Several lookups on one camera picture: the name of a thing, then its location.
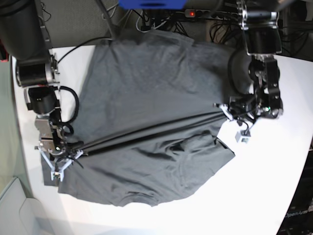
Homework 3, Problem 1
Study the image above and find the grey t-shirt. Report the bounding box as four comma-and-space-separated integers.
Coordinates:
58, 31, 234, 207

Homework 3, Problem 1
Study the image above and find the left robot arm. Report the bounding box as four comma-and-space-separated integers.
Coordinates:
227, 0, 283, 123

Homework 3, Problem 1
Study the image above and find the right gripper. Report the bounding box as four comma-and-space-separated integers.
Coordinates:
49, 141, 84, 166

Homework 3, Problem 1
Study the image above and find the grey bin at table corner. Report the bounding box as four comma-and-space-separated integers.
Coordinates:
0, 178, 55, 235

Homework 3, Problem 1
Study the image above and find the blue box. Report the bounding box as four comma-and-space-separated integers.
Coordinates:
119, 0, 187, 9

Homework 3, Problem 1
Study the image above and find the black power strip red switch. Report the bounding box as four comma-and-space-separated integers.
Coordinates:
184, 9, 238, 21

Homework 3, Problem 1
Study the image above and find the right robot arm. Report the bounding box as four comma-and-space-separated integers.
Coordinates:
0, 0, 82, 172

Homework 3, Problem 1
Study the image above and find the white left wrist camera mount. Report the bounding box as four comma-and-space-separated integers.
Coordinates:
214, 102, 252, 144

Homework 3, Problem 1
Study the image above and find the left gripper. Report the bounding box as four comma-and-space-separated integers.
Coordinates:
227, 95, 263, 122

